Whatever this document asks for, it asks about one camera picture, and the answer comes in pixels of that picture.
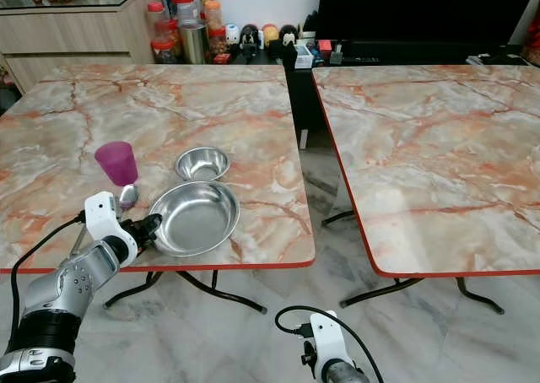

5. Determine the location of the large steel bowl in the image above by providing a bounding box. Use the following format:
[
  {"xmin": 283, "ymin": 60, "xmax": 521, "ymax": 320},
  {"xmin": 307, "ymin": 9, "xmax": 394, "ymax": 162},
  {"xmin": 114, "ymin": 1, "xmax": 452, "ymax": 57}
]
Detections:
[{"xmin": 147, "ymin": 180, "xmax": 241, "ymax": 259}]

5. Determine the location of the purple plastic cup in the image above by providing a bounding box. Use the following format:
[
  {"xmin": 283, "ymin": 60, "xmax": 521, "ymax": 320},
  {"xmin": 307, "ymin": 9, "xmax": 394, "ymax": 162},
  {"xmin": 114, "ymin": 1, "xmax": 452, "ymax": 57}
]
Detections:
[{"xmin": 94, "ymin": 141, "xmax": 139, "ymax": 188}]

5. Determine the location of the small steel bowl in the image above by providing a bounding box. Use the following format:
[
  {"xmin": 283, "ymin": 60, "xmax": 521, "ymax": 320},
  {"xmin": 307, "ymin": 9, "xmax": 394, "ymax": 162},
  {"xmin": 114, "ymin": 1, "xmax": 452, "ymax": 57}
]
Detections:
[{"xmin": 175, "ymin": 146, "xmax": 231, "ymax": 183}]

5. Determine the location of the marble print folding table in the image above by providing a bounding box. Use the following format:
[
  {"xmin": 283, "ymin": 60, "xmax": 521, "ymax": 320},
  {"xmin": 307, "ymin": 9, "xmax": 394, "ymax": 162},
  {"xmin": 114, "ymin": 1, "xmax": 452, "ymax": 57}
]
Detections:
[
  {"xmin": 311, "ymin": 64, "xmax": 540, "ymax": 316},
  {"xmin": 0, "ymin": 62, "xmax": 316, "ymax": 316}
]

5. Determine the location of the steel tumbler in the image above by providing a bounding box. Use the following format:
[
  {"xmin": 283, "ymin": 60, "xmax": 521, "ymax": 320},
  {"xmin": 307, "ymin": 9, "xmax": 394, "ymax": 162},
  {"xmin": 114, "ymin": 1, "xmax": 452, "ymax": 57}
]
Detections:
[{"xmin": 179, "ymin": 20, "xmax": 210, "ymax": 66}]

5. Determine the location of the light wooden sideboard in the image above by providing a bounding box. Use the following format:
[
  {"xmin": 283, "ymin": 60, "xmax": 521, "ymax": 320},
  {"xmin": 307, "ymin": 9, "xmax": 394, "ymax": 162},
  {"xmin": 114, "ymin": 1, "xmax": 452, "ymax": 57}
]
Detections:
[{"xmin": 0, "ymin": 0, "xmax": 162, "ymax": 94}]

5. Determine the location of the black and white figurine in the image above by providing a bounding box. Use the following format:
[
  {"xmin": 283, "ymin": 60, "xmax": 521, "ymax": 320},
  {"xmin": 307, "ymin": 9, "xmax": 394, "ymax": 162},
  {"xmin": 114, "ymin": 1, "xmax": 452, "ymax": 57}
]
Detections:
[{"xmin": 240, "ymin": 24, "xmax": 261, "ymax": 60}]

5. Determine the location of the small yellow figurine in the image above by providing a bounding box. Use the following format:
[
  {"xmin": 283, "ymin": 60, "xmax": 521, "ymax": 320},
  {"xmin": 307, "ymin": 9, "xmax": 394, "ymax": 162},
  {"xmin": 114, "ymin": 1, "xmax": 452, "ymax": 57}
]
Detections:
[{"xmin": 261, "ymin": 23, "xmax": 280, "ymax": 46}]

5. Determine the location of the black television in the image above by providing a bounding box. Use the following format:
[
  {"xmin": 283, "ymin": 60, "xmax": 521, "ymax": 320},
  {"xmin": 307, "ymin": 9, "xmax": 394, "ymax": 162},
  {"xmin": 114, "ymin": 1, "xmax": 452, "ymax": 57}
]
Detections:
[{"xmin": 316, "ymin": 0, "xmax": 534, "ymax": 44}]

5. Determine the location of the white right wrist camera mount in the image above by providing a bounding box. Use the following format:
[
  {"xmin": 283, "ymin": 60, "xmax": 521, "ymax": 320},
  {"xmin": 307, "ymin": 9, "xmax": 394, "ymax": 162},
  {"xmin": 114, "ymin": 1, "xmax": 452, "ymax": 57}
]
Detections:
[{"xmin": 307, "ymin": 310, "xmax": 349, "ymax": 374}]

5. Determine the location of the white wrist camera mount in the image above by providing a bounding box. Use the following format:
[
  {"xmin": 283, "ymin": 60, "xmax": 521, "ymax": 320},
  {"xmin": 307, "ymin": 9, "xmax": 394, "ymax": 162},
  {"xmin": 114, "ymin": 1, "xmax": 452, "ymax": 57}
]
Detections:
[
  {"xmin": 307, "ymin": 310, "xmax": 349, "ymax": 374},
  {"xmin": 84, "ymin": 191, "xmax": 139, "ymax": 268}
]

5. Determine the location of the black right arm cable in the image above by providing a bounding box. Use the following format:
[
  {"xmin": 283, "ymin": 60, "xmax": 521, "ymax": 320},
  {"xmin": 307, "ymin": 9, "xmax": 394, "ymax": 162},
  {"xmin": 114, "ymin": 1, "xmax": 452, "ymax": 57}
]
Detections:
[{"xmin": 274, "ymin": 305, "xmax": 386, "ymax": 383}]

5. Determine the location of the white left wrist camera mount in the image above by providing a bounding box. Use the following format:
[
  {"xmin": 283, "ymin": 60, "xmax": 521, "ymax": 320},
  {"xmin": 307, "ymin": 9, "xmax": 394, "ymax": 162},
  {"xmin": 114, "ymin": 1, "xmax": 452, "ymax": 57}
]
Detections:
[{"xmin": 84, "ymin": 191, "xmax": 139, "ymax": 268}]

